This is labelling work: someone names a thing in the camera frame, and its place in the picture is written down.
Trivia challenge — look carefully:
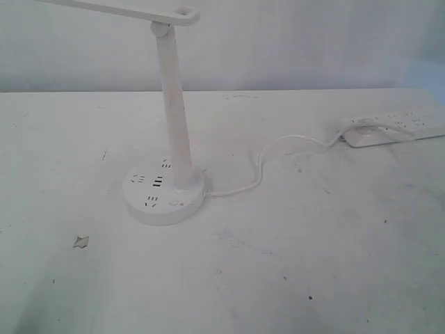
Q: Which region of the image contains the white plug on strip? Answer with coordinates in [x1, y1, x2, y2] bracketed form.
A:
[341, 118, 415, 148]

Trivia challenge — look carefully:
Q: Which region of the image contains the torn paper scrap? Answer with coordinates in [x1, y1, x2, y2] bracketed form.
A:
[72, 236, 89, 249]

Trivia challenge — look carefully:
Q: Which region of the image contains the white desk lamp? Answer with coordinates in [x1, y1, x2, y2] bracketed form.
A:
[52, 1, 206, 226]

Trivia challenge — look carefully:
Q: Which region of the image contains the white power strip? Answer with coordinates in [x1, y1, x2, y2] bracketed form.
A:
[339, 111, 444, 148]

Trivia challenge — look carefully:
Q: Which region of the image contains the white power cord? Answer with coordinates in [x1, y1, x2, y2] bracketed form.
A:
[204, 128, 343, 198]

